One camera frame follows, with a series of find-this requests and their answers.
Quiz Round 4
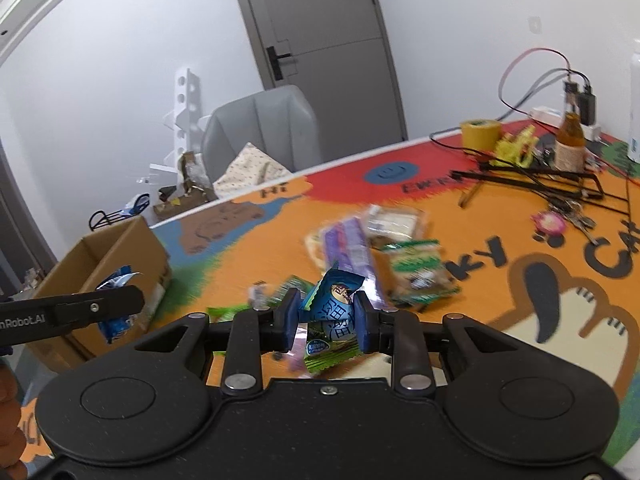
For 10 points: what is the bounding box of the yellow plastic toy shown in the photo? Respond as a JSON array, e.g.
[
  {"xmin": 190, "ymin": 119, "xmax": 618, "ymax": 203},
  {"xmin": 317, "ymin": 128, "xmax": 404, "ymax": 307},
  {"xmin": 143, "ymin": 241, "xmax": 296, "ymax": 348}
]
[{"xmin": 492, "ymin": 126, "xmax": 540, "ymax": 169}]

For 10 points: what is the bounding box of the wooden stick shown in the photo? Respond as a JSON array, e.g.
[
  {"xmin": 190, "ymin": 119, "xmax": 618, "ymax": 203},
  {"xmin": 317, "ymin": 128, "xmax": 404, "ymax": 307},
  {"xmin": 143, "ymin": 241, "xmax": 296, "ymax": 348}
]
[{"xmin": 459, "ymin": 180, "xmax": 485, "ymax": 209}]

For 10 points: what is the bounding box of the bunch of keys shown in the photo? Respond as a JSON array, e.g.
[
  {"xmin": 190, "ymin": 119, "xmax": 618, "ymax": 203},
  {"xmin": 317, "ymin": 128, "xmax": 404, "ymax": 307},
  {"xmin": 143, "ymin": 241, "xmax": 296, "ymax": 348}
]
[{"xmin": 547, "ymin": 199, "xmax": 601, "ymax": 247}]

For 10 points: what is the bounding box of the grey chair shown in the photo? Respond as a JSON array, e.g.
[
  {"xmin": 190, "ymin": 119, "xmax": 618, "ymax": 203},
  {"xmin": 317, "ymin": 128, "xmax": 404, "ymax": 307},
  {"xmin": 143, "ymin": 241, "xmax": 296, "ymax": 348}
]
[{"xmin": 200, "ymin": 85, "xmax": 324, "ymax": 187}]

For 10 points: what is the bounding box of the black wire shoe rack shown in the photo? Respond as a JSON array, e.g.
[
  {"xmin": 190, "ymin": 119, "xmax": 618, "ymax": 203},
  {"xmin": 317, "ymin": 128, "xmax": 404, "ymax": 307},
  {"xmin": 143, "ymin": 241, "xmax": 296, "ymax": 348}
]
[{"xmin": 89, "ymin": 192, "xmax": 151, "ymax": 234}]

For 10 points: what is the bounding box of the person's left hand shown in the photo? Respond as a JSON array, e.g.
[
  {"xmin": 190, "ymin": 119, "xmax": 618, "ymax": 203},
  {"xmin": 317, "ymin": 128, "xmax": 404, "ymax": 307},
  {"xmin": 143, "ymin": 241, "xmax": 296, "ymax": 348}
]
[{"xmin": 0, "ymin": 366, "xmax": 27, "ymax": 480}]

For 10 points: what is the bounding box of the green purple snack packet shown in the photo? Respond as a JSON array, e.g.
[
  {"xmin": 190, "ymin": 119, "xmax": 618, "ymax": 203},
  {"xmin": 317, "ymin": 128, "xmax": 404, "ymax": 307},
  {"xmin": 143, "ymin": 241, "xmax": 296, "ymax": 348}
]
[{"xmin": 300, "ymin": 322, "xmax": 367, "ymax": 377}]

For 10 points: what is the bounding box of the open box of clutter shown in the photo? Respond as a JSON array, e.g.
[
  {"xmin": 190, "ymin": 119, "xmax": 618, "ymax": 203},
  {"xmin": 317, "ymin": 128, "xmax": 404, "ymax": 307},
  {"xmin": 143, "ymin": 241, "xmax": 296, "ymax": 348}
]
[{"xmin": 152, "ymin": 151, "xmax": 219, "ymax": 221}]

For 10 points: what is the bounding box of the blue patterned snack packet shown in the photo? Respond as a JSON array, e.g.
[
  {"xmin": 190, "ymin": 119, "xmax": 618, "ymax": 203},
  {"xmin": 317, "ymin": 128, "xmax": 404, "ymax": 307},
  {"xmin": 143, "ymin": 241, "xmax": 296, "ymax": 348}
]
[{"xmin": 299, "ymin": 260, "xmax": 372, "ymax": 357}]

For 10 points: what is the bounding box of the red cable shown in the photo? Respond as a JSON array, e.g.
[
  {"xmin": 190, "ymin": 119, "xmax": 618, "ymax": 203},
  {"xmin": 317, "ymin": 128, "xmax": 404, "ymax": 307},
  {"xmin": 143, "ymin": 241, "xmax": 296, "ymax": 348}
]
[{"xmin": 498, "ymin": 47, "xmax": 574, "ymax": 111}]

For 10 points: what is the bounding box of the white power strip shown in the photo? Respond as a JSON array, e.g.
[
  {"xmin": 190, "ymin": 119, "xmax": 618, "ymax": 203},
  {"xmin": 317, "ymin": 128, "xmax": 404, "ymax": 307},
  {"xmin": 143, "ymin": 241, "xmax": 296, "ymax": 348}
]
[{"xmin": 529, "ymin": 105, "xmax": 604, "ymax": 142}]

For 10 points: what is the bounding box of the pink round keychain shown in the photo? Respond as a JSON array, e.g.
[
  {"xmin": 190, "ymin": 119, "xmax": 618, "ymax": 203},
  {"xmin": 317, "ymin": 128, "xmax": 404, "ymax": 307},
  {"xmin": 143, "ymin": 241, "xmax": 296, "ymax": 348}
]
[{"xmin": 531, "ymin": 210, "xmax": 566, "ymax": 239}]

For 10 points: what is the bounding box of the black cable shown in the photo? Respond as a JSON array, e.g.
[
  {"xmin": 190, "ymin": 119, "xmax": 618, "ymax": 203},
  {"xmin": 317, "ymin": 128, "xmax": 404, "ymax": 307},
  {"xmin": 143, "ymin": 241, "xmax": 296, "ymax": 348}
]
[{"xmin": 429, "ymin": 129, "xmax": 483, "ymax": 157}]

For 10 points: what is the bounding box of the dotted beige cushion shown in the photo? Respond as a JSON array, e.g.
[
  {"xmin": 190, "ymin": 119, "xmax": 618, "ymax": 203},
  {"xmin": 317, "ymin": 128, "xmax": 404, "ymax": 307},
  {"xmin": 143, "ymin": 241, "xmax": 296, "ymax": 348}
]
[{"xmin": 215, "ymin": 142, "xmax": 297, "ymax": 199}]

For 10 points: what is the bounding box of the clear bread packet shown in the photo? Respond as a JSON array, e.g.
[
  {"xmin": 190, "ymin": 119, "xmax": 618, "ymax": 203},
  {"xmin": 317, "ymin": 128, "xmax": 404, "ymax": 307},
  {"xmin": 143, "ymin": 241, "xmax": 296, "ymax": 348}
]
[{"xmin": 364, "ymin": 204, "xmax": 432, "ymax": 252}]

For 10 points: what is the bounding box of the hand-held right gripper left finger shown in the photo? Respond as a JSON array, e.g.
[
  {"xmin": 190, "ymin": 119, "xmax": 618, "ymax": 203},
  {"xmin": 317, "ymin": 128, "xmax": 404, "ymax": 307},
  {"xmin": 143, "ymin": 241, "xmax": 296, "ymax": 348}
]
[{"xmin": 134, "ymin": 289, "xmax": 302, "ymax": 394}]

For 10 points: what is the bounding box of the black power adapter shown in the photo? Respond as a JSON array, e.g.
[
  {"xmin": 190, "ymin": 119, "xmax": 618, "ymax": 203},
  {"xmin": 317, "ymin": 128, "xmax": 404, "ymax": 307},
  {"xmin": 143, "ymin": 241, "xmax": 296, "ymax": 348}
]
[{"xmin": 562, "ymin": 71, "xmax": 599, "ymax": 126}]

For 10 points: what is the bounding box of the light green snack packet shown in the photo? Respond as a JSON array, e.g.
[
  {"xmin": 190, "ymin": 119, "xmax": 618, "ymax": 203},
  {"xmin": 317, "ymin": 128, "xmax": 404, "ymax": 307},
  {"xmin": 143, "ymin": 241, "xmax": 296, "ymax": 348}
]
[{"xmin": 207, "ymin": 304, "xmax": 251, "ymax": 324}]

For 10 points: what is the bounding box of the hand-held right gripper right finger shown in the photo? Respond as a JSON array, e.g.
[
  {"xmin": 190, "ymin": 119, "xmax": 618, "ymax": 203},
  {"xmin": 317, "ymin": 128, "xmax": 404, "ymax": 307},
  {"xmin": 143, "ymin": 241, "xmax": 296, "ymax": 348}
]
[{"xmin": 353, "ymin": 291, "xmax": 512, "ymax": 394}]

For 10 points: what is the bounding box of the amber glass bottle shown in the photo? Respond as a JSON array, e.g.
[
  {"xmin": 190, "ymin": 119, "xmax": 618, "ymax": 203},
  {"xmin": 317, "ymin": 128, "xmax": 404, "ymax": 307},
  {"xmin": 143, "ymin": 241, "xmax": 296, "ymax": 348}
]
[{"xmin": 554, "ymin": 110, "xmax": 587, "ymax": 172}]

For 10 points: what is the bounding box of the blue white snack packet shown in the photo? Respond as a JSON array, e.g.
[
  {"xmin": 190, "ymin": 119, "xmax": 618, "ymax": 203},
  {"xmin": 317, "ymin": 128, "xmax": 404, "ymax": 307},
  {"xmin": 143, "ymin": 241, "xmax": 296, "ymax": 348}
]
[{"xmin": 96, "ymin": 266, "xmax": 146, "ymax": 346}]

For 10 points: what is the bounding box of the colourful printed table mat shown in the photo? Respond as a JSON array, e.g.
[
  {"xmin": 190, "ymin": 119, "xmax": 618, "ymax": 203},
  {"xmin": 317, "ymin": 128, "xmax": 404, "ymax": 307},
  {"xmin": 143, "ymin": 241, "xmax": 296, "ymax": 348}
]
[{"xmin": 15, "ymin": 119, "xmax": 640, "ymax": 480}]

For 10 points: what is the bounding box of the dark interior door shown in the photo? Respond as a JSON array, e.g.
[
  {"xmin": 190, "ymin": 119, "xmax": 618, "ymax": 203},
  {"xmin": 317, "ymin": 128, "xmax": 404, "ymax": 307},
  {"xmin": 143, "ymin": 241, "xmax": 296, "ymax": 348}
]
[{"xmin": 0, "ymin": 140, "xmax": 58, "ymax": 301}]

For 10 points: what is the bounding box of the black strap bundle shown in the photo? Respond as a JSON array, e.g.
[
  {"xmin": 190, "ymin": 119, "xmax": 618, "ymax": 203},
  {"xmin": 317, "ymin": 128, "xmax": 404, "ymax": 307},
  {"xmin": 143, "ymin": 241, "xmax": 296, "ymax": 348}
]
[{"xmin": 450, "ymin": 160, "xmax": 607, "ymax": 202}]

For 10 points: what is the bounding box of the brown cardboard box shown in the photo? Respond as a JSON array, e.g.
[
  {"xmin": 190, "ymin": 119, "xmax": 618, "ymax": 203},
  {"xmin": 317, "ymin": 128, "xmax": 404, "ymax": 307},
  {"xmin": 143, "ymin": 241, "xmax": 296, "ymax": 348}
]
[{"xmin": 24, "ymin": 215, "xmax": 174, "ymax": 362}]

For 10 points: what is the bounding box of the grey door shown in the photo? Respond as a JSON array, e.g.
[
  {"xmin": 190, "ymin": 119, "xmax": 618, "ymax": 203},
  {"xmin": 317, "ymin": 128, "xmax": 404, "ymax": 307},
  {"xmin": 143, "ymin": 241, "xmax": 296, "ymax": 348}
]
[{"xmin": 227, "ymin": 0, "xmax": 409, "ymax": 144}]

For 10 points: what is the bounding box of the black door handle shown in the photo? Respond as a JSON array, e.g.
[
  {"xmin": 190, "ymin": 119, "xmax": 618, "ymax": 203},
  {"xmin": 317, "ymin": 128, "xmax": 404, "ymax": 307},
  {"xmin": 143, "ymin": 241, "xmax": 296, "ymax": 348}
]
[{"xmin": 266, "ymin": 46, "xmax": 294, "ymax": 81}]

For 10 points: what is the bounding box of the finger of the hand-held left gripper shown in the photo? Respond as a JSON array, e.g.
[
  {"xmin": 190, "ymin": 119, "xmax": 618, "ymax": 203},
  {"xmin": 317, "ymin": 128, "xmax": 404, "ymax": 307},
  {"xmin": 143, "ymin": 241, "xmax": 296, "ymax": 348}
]
[{"xmin": 52, "ymin": 285, "xmax": 146, "ymax": 332}]

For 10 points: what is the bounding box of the white perforated rack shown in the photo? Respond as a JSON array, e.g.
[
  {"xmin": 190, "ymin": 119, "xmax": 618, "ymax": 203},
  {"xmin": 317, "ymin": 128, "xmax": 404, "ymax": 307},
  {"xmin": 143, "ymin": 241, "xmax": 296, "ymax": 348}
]
[{"xmin": 148, "ymin": 67, "xmax": 214, "ymax": 177}]

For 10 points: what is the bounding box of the yellow tape roll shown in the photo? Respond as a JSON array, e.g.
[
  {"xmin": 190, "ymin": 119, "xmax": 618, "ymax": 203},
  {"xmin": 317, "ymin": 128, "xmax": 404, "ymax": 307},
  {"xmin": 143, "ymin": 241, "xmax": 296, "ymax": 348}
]
[{"xmin": 460, "ymin": 119, "xmax": 504, "ymax": 154}]

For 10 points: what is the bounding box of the green brown snack packet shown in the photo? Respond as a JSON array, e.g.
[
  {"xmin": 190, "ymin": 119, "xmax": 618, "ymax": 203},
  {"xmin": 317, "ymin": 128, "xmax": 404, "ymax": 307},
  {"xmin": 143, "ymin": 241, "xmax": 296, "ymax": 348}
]
[{"xmin": 380, "ymin": 239, "xmax": 462, "ymax": 311}]

